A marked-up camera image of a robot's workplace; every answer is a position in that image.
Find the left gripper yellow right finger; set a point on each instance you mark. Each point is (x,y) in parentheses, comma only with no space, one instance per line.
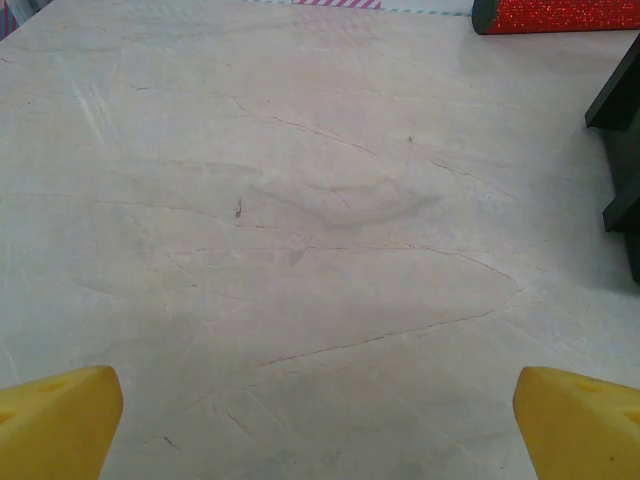
(580,430)

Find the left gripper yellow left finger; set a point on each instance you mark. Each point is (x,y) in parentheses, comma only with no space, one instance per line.
(55,425)

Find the black plastic bin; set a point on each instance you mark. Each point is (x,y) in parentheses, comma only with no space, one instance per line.
(625,150)

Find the red glitter tube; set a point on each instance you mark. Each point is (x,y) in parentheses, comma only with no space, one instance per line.
(560,16)

